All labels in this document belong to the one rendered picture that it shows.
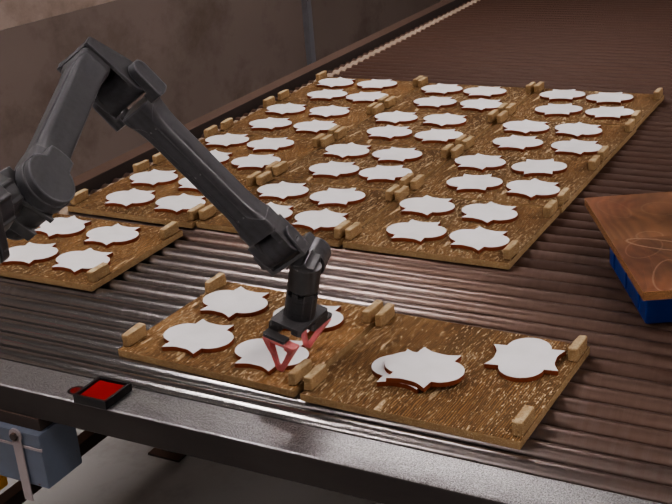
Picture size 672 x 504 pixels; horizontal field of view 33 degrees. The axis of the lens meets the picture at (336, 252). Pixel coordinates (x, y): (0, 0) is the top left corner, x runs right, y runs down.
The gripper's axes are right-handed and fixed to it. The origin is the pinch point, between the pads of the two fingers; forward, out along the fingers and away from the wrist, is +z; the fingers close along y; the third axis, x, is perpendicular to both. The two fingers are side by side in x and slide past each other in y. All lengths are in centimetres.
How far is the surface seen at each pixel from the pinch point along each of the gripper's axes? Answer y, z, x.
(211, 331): -3.0, 5.1, -20.2
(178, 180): -80, 22, -84
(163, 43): -271, 67, -230
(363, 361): -4.3, -1.6, 12.1
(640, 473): 9, -12, 66
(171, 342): 3.8, 6.2, -24.9
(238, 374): 8.3, 2.8, -6.6
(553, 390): -6.7, -9.9, 46.6
